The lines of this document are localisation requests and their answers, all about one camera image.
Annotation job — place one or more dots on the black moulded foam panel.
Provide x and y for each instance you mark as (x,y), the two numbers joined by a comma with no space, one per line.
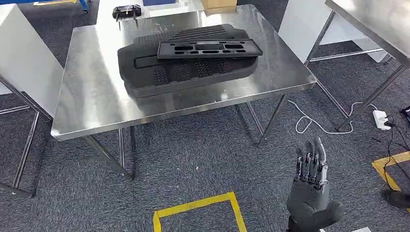
(179,80)

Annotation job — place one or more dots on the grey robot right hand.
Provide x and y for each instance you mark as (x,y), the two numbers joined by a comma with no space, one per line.
(309,201)

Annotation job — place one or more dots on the white power strip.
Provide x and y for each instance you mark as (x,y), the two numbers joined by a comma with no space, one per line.
(380,119)

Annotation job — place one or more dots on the black handheld controller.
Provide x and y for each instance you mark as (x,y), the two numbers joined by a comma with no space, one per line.
(126,12)

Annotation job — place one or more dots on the steel table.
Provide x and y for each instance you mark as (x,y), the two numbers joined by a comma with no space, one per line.
(378,22)
(25,48)
(96,96)

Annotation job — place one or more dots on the white board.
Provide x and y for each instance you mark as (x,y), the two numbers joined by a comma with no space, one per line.
(298,25)

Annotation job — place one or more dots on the black device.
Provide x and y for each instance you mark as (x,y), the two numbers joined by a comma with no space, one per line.
(406,114)

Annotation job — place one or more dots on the white table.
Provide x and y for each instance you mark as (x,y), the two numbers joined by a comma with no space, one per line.
(160,12)

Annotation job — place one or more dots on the yellow floor tape mark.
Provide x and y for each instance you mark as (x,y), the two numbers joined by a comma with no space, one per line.
(392,159)

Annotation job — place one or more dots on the cardboard box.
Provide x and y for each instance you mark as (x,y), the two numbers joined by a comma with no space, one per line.
(219,4)

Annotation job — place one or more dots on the black plate with cutouts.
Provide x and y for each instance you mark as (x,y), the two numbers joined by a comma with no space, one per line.
(165,52)

